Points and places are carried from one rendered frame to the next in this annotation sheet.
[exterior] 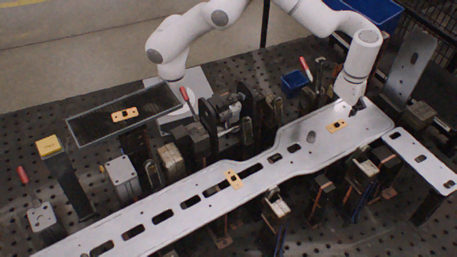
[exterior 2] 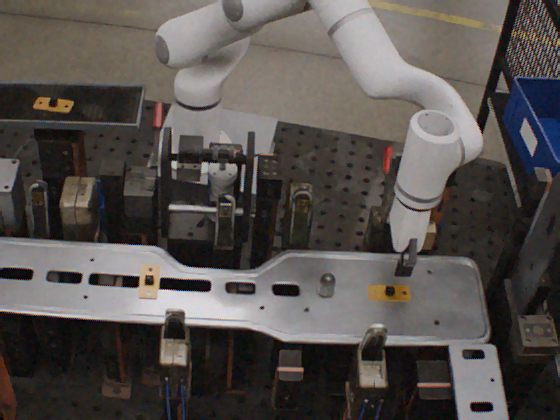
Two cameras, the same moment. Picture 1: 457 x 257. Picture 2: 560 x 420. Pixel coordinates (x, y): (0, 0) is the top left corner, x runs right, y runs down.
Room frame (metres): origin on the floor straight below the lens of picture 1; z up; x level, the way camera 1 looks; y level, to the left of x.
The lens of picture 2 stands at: (-0.04, -0.68, 2.28)
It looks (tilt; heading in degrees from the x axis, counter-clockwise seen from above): 46 degrees down; 26
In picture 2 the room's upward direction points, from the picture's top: 7 degrees clockwise
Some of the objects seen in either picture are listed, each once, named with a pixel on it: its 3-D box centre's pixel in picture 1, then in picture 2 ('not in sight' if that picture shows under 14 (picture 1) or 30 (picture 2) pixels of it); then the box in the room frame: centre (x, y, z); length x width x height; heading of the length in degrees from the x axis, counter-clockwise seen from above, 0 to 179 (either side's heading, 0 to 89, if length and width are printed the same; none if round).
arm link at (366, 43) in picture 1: (362, 52); (430, 152); (1.02, -0.42, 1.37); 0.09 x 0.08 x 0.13; 156
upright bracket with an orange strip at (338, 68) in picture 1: (328, 98); (424, 253); (1.20, -0.42, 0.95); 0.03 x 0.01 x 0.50; 122
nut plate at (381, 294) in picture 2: (336, 125); (389, 291); (1.02, -0.42, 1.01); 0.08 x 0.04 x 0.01; 122
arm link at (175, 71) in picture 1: (173, 46); (211, 52); (1.34, 0.23, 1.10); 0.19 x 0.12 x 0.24; 156
